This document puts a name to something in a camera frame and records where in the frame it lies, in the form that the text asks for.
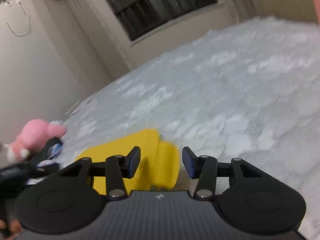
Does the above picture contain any yellow container lid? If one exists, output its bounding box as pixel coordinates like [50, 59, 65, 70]
[75, 128, 181, 196]

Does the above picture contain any blue patterned pencil case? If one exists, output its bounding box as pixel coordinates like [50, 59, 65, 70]
[37, 143, 62, 167]

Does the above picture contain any person's left hand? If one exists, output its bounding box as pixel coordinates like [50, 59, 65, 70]
[0, 219, 22, 235]

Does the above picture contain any white quilted mattress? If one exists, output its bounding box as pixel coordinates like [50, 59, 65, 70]
[58, 17, 319, 239]

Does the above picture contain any beige curtain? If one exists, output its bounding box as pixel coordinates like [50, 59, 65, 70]
[67, 0, 130, 80]

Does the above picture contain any white wall cable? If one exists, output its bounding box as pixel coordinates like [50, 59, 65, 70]
[0, 0, 32, 38]

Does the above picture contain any pink plush toy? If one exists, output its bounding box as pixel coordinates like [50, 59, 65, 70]
[4, 119, 67, 164]

